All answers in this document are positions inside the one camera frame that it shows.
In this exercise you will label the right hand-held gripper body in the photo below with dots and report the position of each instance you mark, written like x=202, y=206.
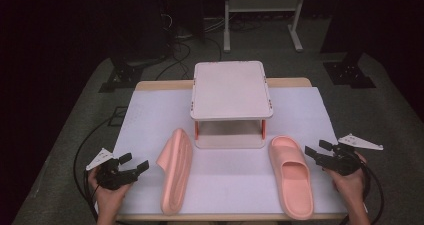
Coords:
x=343, y=161

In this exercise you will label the person's right hand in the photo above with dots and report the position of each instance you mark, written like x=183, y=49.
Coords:
x=351, y=186

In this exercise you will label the person's left hand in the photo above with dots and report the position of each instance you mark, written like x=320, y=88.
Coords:
x=108, y=200

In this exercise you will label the black stand base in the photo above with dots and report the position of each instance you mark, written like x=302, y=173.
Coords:
x=121, y=78
x=350, y=73

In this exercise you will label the white shoe rack orange legs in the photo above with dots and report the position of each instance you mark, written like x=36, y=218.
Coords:
x=230, y=91

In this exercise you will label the white metal stand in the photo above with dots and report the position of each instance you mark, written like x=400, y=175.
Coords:
x=263, y=4

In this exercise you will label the pink slipper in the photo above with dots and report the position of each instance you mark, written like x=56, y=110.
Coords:
x=293, y=181
x=176, y=171

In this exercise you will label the white table sheet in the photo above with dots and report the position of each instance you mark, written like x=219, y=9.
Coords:
x=230, y=185

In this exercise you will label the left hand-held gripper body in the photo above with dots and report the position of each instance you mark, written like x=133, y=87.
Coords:
x=111, y=178

